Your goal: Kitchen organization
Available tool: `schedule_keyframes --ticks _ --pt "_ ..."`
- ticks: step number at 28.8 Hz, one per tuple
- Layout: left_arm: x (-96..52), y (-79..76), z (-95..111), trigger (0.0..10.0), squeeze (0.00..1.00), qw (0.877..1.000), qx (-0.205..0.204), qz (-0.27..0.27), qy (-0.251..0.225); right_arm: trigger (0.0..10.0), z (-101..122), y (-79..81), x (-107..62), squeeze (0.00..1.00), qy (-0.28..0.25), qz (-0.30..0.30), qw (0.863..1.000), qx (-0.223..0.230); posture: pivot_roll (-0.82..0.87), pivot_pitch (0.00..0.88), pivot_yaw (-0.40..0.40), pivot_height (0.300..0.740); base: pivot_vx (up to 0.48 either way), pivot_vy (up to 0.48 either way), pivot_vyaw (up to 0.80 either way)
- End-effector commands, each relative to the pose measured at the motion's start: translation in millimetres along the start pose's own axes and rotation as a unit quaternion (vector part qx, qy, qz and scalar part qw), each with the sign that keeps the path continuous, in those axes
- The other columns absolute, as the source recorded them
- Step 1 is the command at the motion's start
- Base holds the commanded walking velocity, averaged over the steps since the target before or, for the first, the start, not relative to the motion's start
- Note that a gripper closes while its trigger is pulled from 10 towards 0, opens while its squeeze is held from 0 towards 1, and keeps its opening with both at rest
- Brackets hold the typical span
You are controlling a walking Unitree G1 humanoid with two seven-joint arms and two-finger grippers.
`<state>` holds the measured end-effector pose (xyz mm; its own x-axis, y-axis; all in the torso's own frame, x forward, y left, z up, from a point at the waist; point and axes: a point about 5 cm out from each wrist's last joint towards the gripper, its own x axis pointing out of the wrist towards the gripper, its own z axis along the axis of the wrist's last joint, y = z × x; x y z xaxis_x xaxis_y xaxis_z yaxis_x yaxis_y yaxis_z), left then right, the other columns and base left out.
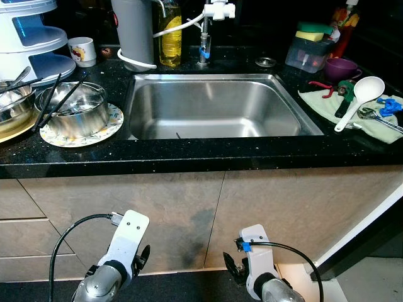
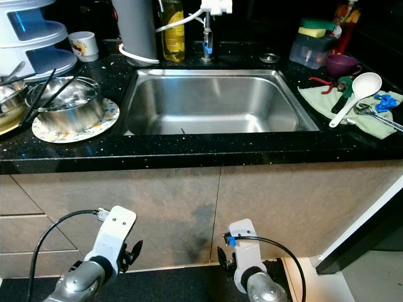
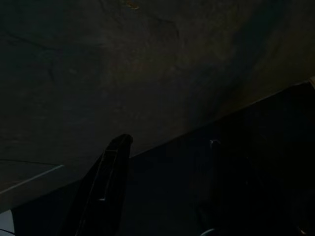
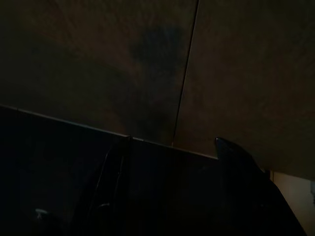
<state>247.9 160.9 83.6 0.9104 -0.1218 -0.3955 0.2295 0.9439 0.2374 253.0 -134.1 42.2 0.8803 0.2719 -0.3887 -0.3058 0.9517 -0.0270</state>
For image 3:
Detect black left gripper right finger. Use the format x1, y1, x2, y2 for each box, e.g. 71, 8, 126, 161
209, 140, 291, 236

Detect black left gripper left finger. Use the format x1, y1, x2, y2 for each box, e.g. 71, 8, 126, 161
60, 134, 133, 236

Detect black floor mat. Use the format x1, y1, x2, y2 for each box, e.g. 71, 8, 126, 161
12, 81, 315, 236

